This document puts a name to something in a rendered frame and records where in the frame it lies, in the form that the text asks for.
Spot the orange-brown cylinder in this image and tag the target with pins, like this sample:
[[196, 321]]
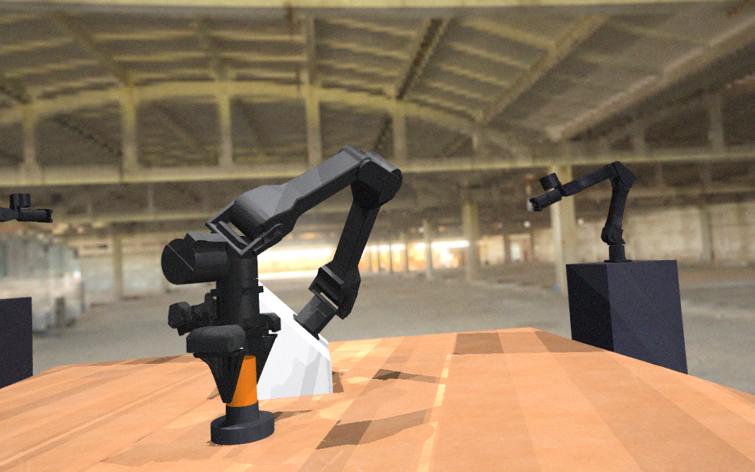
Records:
[[246, 393]]

